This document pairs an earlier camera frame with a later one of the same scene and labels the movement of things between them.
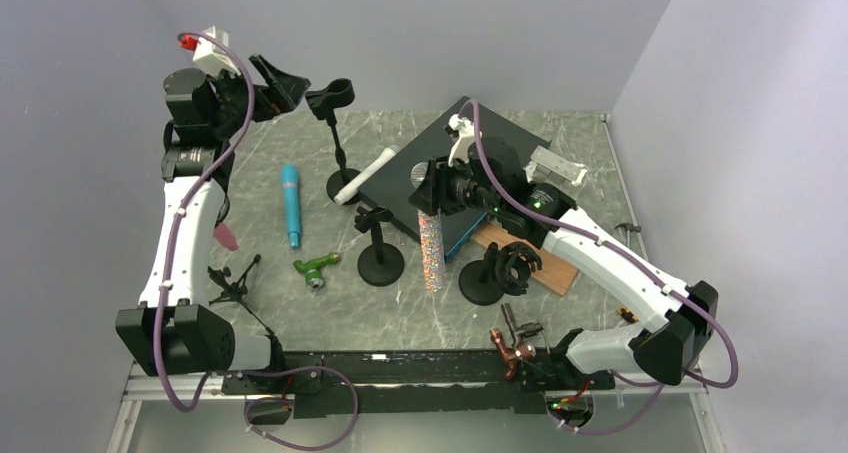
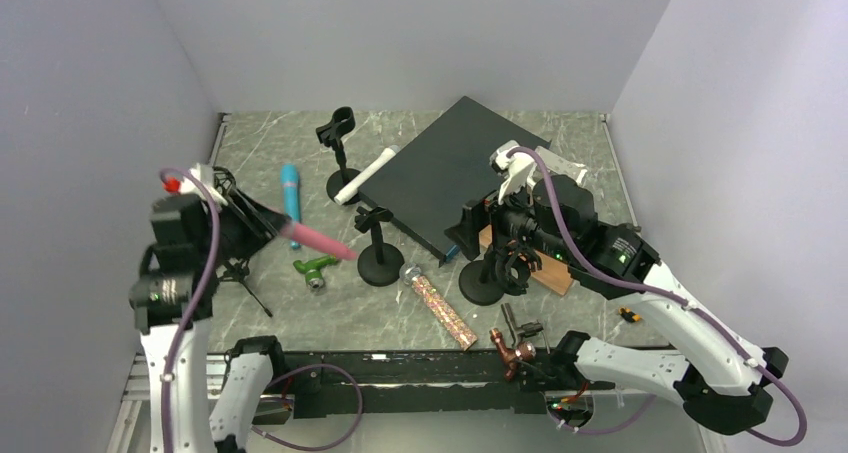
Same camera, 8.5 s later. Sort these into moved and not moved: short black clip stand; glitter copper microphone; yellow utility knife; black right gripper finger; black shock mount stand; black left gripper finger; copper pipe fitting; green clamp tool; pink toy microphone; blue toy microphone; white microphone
Moved: glitter copper microphone; pink toy microphone; black left gripper finger; black right gripper finger
Not moved: green clamp tool; blue toy microphone; yellow utility knife; copper pipe fitting; white microphone; black shock mount stand; short black clip stand
